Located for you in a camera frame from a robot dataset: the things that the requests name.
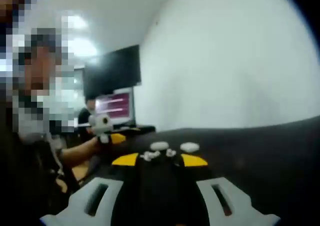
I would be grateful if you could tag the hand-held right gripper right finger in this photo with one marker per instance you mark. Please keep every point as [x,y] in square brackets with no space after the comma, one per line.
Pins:
[237,201]

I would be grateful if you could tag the black wall screen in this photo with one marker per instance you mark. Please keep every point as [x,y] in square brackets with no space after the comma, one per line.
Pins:
[112,70]

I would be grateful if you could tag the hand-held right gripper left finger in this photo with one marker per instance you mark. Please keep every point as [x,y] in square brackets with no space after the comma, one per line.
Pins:
[82,201]

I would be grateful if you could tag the white oval charging case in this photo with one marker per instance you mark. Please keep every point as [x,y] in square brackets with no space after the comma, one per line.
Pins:
[159,145]

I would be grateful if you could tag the black laptop stand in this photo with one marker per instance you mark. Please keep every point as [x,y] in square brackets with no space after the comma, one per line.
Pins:
[142,128]

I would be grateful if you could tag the white stem earphone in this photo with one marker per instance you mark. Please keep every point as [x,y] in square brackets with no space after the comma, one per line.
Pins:
[145,157]

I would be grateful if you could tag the person's olive shirt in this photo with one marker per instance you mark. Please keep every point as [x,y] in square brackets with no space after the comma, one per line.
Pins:
[25,186]

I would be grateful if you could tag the laptop with purple screen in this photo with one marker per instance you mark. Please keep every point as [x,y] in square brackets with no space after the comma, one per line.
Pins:
[115,108]

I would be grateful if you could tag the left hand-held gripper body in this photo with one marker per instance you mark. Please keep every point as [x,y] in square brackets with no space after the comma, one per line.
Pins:
[100,127]

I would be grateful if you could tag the white rounded rectangular charging case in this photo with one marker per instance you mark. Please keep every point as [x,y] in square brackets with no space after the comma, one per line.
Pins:
[189,146]

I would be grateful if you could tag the person's left hand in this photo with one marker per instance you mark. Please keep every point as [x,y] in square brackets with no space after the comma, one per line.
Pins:
[97,145]

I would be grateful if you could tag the black table mat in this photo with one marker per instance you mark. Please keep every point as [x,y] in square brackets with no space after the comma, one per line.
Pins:
[250,161]

